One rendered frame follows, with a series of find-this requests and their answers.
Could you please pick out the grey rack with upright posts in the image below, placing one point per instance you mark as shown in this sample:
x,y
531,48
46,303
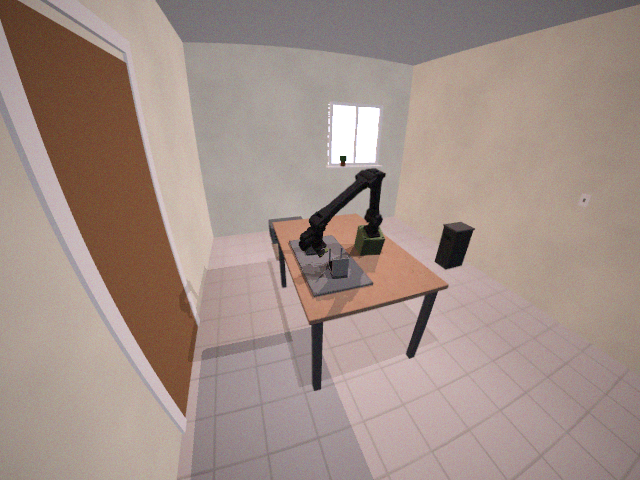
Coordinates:
x,y
339,266

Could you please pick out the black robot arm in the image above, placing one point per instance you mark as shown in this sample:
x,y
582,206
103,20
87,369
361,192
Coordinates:
x,y
319,220

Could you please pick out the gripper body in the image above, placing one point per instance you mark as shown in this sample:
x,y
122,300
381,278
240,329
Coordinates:
x,y
322,245

